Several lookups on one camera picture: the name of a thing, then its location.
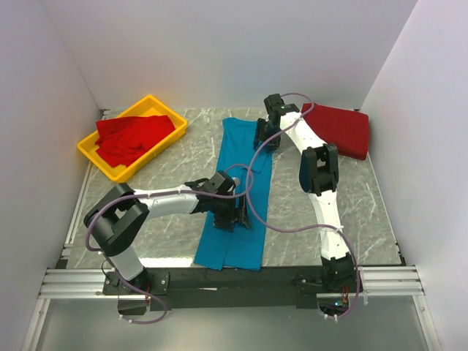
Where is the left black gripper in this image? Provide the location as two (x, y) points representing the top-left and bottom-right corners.
(210, 192), (250, 232)

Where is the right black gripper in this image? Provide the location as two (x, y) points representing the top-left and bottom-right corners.
(252, 118), (282, 154)

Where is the blue t shirt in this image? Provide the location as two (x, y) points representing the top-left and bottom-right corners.
(192, 116), (274, 272)

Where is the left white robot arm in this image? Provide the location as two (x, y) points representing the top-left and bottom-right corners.
(83, 171), (251, 294)

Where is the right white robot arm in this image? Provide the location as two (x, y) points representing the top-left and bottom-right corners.
(254, 105), (361, 292)

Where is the black base beam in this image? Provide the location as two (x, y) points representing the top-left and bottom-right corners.
(102, 265), (366, 312)

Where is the folded dark red shirt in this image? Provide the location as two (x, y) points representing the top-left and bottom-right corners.
(304, 103), (370, 160)

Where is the red t shirt in tray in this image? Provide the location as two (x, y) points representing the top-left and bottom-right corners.
(95, 116), (176, 167)

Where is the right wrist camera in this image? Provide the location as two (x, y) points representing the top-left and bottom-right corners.
(263, 94), (299, 120)

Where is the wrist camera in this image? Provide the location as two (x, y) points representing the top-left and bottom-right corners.
(263, 94), (299, 120)
(202, 170), (240, 195)

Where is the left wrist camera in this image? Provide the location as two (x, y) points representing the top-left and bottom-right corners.
(202, 170), (240, 195)

